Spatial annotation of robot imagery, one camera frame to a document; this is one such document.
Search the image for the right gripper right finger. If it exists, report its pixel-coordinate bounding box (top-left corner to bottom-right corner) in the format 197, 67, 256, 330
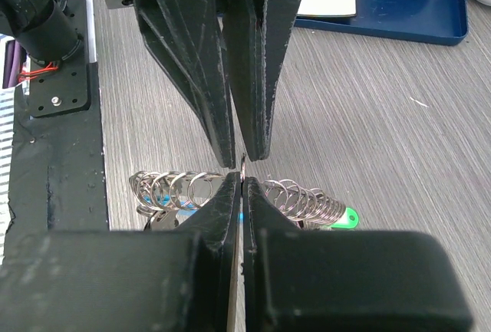
242, 178, 473, 331

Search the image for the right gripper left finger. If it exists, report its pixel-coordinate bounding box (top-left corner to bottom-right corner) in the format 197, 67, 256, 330
1, 173, 241, 331

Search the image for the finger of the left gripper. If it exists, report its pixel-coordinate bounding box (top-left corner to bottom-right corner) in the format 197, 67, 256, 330
214, 0, 301, 162
133, 0, 236, 169

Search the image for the large keyring with blue handle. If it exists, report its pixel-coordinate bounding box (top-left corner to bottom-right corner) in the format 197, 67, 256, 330
128, 153, 360, 233

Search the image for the green key tag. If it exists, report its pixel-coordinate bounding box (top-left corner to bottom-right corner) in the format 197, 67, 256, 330
331, 207, 359, 230

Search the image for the blue tray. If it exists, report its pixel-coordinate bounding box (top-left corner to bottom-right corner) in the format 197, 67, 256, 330
295, 0, 468, 46

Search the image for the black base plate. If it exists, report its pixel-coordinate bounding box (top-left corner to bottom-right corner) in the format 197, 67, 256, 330
4, 63, 109, 255

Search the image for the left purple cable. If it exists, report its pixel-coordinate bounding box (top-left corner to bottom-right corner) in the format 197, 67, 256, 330
2, 39, 28, 90

